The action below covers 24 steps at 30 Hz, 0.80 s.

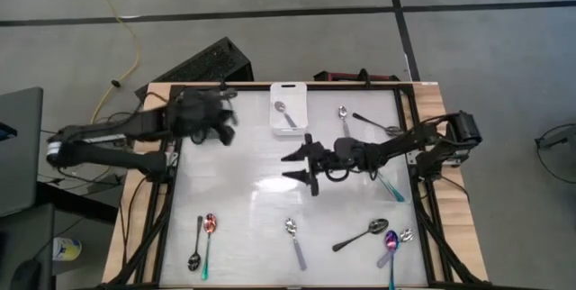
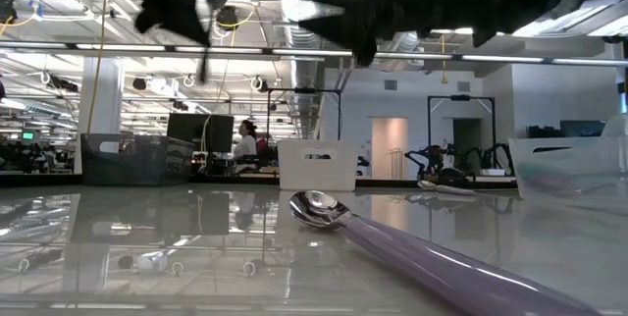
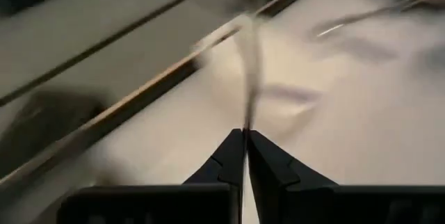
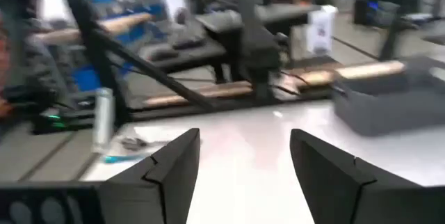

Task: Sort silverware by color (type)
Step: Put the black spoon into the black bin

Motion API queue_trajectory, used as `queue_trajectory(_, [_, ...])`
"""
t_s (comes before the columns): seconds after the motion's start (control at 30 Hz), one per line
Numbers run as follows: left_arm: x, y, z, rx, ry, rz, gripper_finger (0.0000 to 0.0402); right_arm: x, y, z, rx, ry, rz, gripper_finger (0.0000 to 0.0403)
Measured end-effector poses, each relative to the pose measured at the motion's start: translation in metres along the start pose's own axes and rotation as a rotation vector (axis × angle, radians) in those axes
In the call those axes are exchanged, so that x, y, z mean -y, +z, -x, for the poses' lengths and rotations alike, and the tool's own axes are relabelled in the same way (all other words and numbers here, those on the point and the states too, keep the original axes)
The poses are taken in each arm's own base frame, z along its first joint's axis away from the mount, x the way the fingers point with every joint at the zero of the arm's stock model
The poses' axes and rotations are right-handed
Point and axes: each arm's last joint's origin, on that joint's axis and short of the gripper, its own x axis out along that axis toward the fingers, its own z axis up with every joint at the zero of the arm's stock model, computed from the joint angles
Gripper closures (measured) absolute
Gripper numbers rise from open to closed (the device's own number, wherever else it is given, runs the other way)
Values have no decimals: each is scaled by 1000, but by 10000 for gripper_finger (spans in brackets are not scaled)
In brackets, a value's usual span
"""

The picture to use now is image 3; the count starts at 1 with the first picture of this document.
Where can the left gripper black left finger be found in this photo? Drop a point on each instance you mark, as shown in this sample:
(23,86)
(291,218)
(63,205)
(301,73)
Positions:
(222,168)

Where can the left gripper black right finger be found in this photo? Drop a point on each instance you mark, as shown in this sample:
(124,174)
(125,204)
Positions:
(278,182)

